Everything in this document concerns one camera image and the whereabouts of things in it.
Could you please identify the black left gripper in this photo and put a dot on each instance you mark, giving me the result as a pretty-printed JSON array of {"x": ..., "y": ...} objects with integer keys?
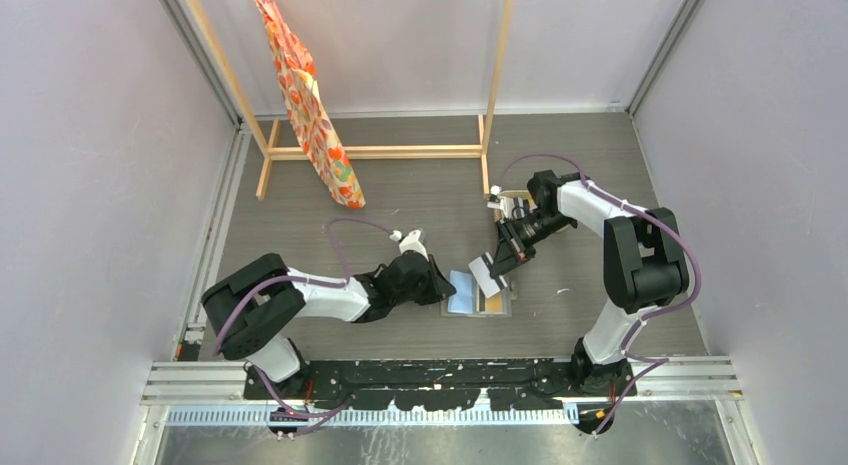
[{"x": 439, "y": 287}]

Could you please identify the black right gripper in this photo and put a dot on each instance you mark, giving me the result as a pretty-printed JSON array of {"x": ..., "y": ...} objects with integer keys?
[{"x": 507, "y": 257}]

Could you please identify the grey card holder wallet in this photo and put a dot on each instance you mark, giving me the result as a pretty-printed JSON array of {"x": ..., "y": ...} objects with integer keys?
[{"x": 465, "y": 302}]

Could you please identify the gold card black stripe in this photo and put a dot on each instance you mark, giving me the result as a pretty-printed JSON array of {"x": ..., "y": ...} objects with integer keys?
[{"x": 497, "y": 304}]

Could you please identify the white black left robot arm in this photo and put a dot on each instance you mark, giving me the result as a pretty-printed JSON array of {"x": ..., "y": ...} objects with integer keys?
[{"x": 249, "y": 309}]

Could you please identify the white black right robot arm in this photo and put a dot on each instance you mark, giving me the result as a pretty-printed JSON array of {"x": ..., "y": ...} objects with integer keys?
[{"x": 644, "y": 265}]

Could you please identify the cream oval tray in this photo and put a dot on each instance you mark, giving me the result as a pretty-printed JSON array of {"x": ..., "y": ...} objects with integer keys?
[{"x": 525, "y": 204}]

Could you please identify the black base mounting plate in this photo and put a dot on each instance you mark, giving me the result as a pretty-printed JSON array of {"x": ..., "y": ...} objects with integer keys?
[{"x": 443, "y": 385}]

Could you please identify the floral fabric bag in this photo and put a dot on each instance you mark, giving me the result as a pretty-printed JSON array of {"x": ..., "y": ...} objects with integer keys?
[{"x": 316, "y": 136}]

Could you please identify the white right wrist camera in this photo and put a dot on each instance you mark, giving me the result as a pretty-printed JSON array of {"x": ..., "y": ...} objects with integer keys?
[{"x": 500, "y": 205}]

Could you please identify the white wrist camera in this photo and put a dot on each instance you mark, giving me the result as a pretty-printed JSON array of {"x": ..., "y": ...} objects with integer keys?
[
  {"x": 500, "y": 205},
  {"x": 413, "y": 241}
]

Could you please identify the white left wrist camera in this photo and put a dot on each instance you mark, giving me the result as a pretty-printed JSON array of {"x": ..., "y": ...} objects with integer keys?
[{"x": 413, "y": 241}]

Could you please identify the aluminium front rail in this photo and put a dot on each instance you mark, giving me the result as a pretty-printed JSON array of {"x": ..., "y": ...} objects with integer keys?
[{"x": 680, "y": 379}]

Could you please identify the wooden rack frame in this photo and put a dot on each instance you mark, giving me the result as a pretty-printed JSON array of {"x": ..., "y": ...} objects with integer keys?
[{"x": 271, "y": 152}]

